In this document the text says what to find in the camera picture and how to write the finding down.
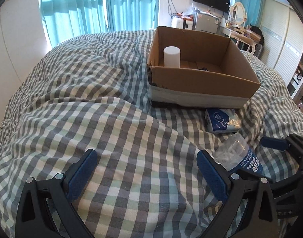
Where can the blue tissue pack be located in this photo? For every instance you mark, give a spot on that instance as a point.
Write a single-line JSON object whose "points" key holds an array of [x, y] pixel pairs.
{"points": [[222, 120]]}

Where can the brown cardboard box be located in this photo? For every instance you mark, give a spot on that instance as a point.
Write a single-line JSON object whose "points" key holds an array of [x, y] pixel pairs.
{"points": [[213, 72]]}

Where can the silver mini fridge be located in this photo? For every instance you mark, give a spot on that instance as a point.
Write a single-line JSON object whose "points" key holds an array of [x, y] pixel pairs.
{"points": [[206, 23]]}

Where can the white wardrobe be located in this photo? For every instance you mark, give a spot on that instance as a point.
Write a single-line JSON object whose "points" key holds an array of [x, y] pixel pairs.
{"points": [[282, 30]]}

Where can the white suitcase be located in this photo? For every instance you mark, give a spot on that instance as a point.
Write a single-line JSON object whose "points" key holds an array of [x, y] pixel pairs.
{"points": [[182, 23]]}

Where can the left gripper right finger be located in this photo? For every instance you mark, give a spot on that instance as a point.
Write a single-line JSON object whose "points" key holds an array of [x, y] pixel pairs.
{"points": [[259, 218]]}

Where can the left teal curtain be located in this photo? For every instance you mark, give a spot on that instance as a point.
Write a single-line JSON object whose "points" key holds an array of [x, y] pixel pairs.
{"points": [[65, 19]]}

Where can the checkered bed duvet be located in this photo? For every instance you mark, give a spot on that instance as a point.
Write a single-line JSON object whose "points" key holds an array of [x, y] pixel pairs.
{"points": [[92, 92]]}

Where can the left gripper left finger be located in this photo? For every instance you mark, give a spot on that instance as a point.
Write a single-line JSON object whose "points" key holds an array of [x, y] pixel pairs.
{"points": [[34, 218]]}

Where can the white vanity table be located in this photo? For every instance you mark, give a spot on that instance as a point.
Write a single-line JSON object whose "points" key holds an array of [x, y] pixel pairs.
{"points": [[227, 32]]}

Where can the middle teal curtain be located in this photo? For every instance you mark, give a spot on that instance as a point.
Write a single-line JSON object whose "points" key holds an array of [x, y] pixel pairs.
{"points": [[131, 15]]}

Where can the white cylindrical bottle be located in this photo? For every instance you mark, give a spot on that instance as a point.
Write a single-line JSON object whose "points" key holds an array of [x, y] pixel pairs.
{"points": [[171, 57]]}

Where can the clear plastic water bottle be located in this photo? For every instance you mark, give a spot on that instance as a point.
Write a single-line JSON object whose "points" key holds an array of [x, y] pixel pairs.
{"points": [[235, 154]]}

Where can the oval vanity mirror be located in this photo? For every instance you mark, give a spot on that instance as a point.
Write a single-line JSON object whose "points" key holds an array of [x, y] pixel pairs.
{"points": [[237, 14]]}

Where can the wooden chair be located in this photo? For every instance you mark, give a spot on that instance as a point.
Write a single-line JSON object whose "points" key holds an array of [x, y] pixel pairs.
{"points": [[241, 38]]}

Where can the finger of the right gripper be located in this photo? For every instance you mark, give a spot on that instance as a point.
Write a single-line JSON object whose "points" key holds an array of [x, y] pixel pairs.
{"points": [[292, 184], [293, 144]]}

